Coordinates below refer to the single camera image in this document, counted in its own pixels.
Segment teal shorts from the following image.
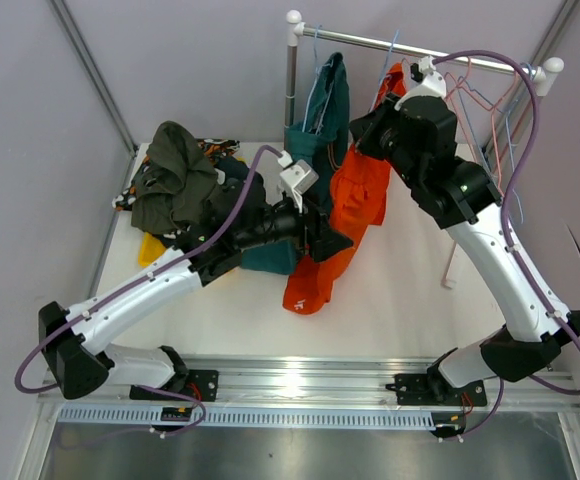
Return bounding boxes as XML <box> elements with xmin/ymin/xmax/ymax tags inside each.
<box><xmin>241</xmin><ymin>58</ymin><xmax>350</xmax><ymax>275</ymax></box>

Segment metal clothes rack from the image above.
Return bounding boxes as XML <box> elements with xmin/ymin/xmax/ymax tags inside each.
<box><xmin>274</xmin><ymin>9</ymin><xmax>567</xmax><ymax>289</ymax></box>

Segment blue hanger of teal shorts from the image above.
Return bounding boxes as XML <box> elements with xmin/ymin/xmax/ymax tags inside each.
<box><xmin>301</xmin><ymin>25</ymin><xmax>343</xmax><ymax>135</ymax></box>

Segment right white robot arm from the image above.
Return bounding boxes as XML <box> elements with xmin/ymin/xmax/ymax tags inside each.
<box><xmin>349</xmin><ymin>94</ymin><xmax>580</xmax><ymax>404</ymax></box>

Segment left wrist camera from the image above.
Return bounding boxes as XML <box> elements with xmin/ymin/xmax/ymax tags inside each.
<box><xmin>277</xmin><ymin>150</ymin><xmax>319</xmax><ymax>213</ymax></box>

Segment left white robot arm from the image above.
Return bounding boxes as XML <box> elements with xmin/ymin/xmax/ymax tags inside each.
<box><xmin>39</xmin><ymin>180</ymin><xmax>353</xmax><ymax>400</ymax></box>

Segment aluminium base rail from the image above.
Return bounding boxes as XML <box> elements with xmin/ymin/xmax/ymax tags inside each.
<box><xmin>37</xmin><ymin>352</ymin><xmax>580</xmax><ymax>414</ymax></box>

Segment dark navy shorts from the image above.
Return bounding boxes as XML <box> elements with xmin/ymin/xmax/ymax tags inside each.
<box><xmin>214</xmin><ymin>156</ymin><xmax>249</xmax><ymax>193</ymax></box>

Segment blue wire hanger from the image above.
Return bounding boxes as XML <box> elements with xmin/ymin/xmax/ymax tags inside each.
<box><xmin>449</xmin><ymin>69</ymin><xmax>527</xmax><ymax>195</ymax></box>

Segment black mounting plate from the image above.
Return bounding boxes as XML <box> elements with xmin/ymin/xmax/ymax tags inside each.
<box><xmin>384</xmin><ymin>373</ymin><xmax>488</xmax><ymax>407</ymax></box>
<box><xmin>129</xmin><ymin>369</ymin><xmax>220</xmax><ymax>402</ymax></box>

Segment yellow plastic tray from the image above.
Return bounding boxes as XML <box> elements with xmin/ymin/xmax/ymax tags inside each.
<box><xmin>138</xmin><ymin>233</ymin><xmax>167</xmax><ymax>268</ymax></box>

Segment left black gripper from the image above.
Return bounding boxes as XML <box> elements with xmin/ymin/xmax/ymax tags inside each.
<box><xmin>237</xmin><ymin>189</ymin><xmax>353</xmax><ymax>263</ymax></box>

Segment orange camouflage pattern shorts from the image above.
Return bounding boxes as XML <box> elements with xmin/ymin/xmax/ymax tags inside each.
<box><xmin>112</xmin><ymin>138</ymin><xmax>240</xmax><ymax>211</ymax></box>

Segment slotted cable duct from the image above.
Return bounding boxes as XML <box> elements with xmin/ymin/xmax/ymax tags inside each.
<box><xmin>58</xmin><ymin>404</ymin><xmax>436</xmax><ymax>431</ymax></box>

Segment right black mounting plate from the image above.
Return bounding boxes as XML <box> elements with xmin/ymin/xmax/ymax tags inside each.
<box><xmin>384</xmin><ymin>373</ymin><xmax>488</xmax><ymax>407</ymax></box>

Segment olive green shorts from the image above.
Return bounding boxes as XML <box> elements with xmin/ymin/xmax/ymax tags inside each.
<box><xmin>131</xmin><ymin>121</ymin><xmax>219</xmax><ymax>235</ymax></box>

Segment pink hanger of camouflage shorts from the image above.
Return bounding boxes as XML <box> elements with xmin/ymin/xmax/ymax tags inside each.
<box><xmin>480</xmin><ymin>73</ymin><xmax>523</xmax><ymax>183</ymax></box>

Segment blue hanger of orange shorts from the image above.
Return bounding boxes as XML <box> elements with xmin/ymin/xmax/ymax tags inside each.
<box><xmin>368</xmin><ymin>29</ymin><xmax>400</xmax><ymax>112</ymax></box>

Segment pink hanger of olive shorts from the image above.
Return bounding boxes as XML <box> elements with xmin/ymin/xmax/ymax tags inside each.
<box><xmin>444</xmin><ymin>59</ymin><xmax>491</xmax><ymax>170</ymax></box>

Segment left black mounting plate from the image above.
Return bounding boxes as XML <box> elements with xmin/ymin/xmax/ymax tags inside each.
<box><xmin>129</xmin><ymin>369</ymin><xmax>220</xmax><ymax>402</ymax></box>

